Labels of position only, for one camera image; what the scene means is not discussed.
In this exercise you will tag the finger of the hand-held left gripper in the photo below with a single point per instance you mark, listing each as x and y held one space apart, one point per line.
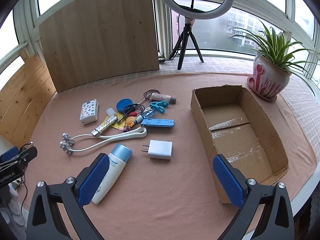
8 153
27 152

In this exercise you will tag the white red flower pot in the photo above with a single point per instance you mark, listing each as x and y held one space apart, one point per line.
267 80

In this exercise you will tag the white neck massager grey balls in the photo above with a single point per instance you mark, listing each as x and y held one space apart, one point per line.
117 137

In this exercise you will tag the pink pot saucer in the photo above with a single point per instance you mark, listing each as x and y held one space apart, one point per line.
262 97

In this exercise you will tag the pink tablecloth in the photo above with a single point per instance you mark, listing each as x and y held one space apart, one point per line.
162 192

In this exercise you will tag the blue plastic phone stand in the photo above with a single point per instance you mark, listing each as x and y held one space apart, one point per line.
157 123

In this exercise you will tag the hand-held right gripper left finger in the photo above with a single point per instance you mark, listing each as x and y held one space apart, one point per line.
93 177

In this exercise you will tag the small translucent white cap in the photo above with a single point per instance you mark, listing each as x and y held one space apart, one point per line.
110 112

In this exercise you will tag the white wall charger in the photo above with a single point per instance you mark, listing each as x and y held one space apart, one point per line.
160 149

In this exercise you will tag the small lotion bottle grey cap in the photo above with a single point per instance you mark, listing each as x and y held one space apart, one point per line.
162 96

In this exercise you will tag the white patterned tube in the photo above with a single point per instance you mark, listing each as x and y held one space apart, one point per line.
106 125

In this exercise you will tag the light blue plastic clip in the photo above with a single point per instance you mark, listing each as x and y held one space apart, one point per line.
158 105

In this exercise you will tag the white sunscreen bottle blue cap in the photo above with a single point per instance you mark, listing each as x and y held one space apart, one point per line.
117 165

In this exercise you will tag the light wooden board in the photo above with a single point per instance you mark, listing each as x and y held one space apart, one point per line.
100 35

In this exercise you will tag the small clear blue bottle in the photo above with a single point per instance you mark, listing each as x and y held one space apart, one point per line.
147 114

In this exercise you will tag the green spider plant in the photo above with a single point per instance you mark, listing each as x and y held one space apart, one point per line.
271 50

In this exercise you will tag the pine plank panel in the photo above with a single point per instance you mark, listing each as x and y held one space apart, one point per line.
25 92

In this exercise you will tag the clear pen black grip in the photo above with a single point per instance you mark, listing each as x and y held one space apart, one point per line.
128 109

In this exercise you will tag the brown cardboard box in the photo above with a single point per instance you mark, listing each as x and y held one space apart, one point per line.
237 135

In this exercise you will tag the blue round tin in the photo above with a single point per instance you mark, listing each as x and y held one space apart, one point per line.
125 104

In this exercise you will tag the person's left hand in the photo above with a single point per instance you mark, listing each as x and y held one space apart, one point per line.
15 205

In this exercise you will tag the white dotted tissue pack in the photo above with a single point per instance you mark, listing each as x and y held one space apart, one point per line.
88 111

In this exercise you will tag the small red round piece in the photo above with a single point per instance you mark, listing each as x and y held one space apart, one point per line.
132 114

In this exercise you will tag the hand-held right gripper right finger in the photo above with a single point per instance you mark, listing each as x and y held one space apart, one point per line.
230 182

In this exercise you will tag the yellow card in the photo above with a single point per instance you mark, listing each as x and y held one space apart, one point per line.
107 118

